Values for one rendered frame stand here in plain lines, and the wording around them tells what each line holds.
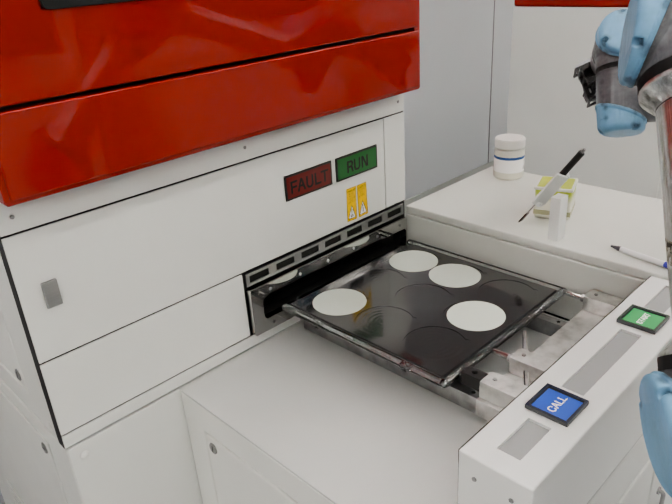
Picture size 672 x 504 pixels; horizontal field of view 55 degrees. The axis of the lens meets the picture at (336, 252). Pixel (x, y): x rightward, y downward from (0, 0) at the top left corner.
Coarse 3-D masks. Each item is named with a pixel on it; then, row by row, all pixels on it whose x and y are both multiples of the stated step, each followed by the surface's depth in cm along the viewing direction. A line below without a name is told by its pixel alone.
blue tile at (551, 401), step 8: (544, 392) 81; (552, 392) 81; (536, 400) 80; (544, 400) 80; (552, 400) 80; (560, 400) 80; (568, 400) 79; (576, 400) 79; (544, 408) 78; (552, 408) 78; (560, 408) 78; (568, 408) 78; (576, 408) 78; (560, 416) 77; (568, 416) 77
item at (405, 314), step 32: (384, 256) 134; (448, 256) 133; (320, 288) 123; (352, 288) 123; (384, 288) 122; (416, 288) 121; (448, 288) 120; (480, 288) 120; (512, 288) 119; (544, 288) 118; (352, 320) 112; (384, 320) 112; (416, 320) 111; (448, 320) 110; (512, 320) 109; (416, 352) 102; (448, 352) 102
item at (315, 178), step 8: (320, 168) 121; (328, 168) 122; (296, 176) 117; (304, 176) 118; (312, 176) 120; (320, 176) 121; (328, 176) 123; (288, 184) 116; (296, 184) 117; (304, 184) 119; (312, 184) 120; (320, 184) 122; (288, 192) 117; (296, 192) 118; (304, 192) 119
